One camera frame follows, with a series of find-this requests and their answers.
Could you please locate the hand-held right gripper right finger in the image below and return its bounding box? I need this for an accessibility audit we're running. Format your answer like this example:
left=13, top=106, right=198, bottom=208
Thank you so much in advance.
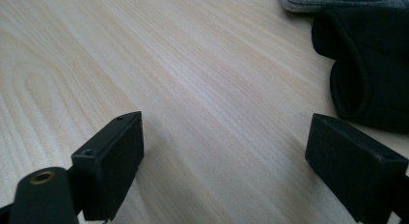
left=304, top=112, right=409, bottom=224

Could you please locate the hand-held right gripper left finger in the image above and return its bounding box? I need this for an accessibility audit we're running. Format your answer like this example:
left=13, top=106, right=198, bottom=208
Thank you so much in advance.
left=70, top=110, right=145, bottom=222

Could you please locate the black sock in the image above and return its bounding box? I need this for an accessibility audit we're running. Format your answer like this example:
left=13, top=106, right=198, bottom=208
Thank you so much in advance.
left=329, top=40, right=409, bottom=135
left=311, top=7, right=409, bottom=70

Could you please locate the grey ribbed sock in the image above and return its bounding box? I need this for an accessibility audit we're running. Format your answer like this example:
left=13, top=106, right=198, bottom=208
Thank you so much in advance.
left=278, top=0, right=409, bottom=14

